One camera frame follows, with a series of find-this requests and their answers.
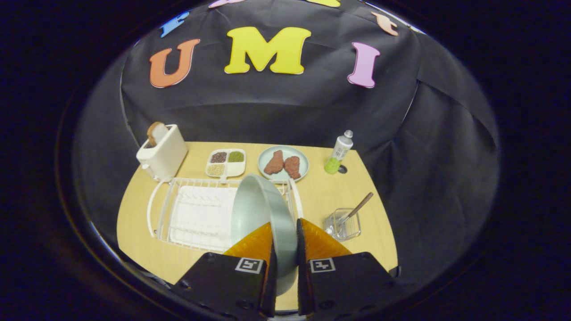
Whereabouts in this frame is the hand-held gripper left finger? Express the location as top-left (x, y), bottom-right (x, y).
top-left (172, 222), bottom-right (278, 318)

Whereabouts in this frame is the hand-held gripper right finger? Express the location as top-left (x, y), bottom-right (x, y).
top-left (296, 218), bottom-right (397, 317)

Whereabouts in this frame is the spoon with brown handle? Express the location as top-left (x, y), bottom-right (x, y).
top-left (335, 192), bottom-right (374, 228)

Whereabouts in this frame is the light green plate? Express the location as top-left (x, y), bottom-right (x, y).
top-left (231, 174), bottom-right (298, 296)

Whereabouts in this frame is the pale blue plate with meat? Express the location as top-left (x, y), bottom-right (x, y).
top-left (257, 145), bottom-right (310, 183)

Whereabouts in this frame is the white drain tray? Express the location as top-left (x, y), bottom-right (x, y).
top-left (169, 185), bottom-right (239, 250)

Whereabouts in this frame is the white divided seed tray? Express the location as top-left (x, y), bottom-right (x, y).
top-left (205, 148), bottom-right (246, 179)

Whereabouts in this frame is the brown meat piece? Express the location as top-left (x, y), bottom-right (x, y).
top-left (264, 150), bottom-right (285, 175)
top-left (284, 156), bottom-right (302, 180)

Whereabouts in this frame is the green and white bottle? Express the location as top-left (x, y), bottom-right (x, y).
top-left (324, 130), bottom-right (354, 174)

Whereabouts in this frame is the white toaster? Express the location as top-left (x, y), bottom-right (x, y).
top-left (136, 124), bottom-right (189, 182)

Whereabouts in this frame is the brown bread slice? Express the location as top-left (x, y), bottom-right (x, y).
top-left (147, 121), bottom-right (166, 148)

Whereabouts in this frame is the black backdrop cloth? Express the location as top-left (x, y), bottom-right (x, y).
top-left (74, 0), bottom-right (500, 286)

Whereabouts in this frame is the clear wire basket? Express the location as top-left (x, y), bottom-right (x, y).
top-left (324, 208), bottom-right (361, 242)

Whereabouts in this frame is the white wire dish rack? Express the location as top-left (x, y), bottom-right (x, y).
top-left (147, 177), bottom-right (304, 254)

